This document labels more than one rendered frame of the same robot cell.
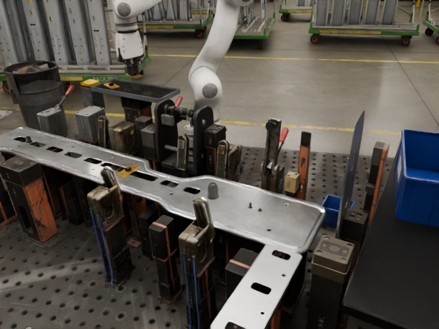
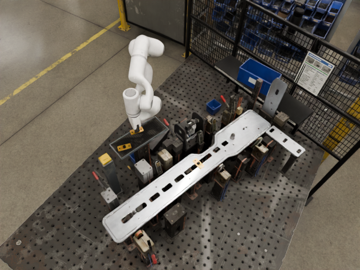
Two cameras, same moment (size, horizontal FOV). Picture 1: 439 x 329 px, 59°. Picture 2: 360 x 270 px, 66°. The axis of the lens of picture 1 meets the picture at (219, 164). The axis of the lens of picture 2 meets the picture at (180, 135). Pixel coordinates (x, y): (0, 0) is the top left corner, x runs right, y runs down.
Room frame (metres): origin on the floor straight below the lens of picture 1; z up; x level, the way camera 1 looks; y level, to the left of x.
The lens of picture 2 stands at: (1.02, 1.27, 2.61)
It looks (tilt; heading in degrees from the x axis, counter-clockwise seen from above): 54 degrees down; 286
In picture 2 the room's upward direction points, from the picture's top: 3 degrees clockwise
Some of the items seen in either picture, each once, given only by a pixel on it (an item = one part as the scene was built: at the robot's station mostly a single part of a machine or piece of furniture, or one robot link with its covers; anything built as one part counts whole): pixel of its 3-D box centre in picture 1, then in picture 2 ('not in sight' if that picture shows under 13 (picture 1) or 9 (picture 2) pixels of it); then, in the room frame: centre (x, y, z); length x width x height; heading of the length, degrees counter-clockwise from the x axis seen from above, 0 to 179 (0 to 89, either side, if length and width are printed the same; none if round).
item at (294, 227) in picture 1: (122, 172); (196, 166); (1.16, 0.34, 1.00); 1.38 x 0.22 x 0.02; 59
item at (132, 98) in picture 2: (123, 4); (132, 100); (1.57, 0.34, 1.49); 0.09 x 0.08 x 0.13; 12
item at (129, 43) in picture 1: (129, 42); (134, 117); (1.58, 0.34, 1.35); 0.10 x 0.07 x 0.11; 134
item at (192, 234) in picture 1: (198, 279); (255, 160); (0.77, 0.07, 0.87); 0.12 x 0.09 x 0.35; 149
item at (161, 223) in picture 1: (166, 262); (239, 169); (0.87, 0.17, 0.84); 0.11 x 0.08 x 0.29; 149
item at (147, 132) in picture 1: (159, 170); (175, 156); (1.34, 0.24, 0.89); 0.13 x 0.11 x 0.38; 149
